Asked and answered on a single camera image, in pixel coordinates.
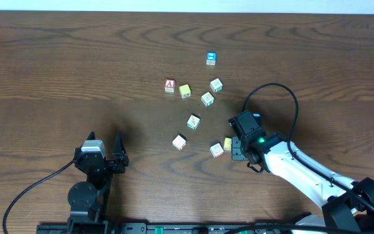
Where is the yellow top ball block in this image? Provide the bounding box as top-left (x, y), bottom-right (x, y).
top-left (179, 84), bottom-right (191, 99)

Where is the wooden block dragonfly picture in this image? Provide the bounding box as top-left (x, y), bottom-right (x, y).
top-left (201, 92), bottom-right (215, 107)

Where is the wooden block snail picture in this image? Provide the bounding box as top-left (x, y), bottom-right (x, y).
top-left (210, 143), bottom-right (224, 158)

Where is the blue top wooden block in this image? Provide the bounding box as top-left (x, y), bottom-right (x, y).
top-left (206, 52), bottom-right (218, 66)

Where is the plain block green edge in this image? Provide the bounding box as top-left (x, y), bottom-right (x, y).
top-left (210, 78), bottom-right (223, 93)

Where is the wooden block red side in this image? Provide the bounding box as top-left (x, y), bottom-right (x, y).
top-left (172, 135), bottom-right (186, 150)

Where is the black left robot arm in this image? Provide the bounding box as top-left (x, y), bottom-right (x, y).
top-left (67, 132), bottom-right (129, 233)

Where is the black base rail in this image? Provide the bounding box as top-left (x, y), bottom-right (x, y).
top-left (36, 222), bottom-right (292, 234)

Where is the red letter A block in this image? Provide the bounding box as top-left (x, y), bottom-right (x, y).
top-left (164, 79), bottom-right (175, 93)

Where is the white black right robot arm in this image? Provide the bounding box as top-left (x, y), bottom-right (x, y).
top-left (229, 110), bottom-right (374, 233)

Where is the wooden block violin picture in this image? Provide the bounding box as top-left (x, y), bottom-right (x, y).
top-left (187, 114), bottom-right (201, 130)

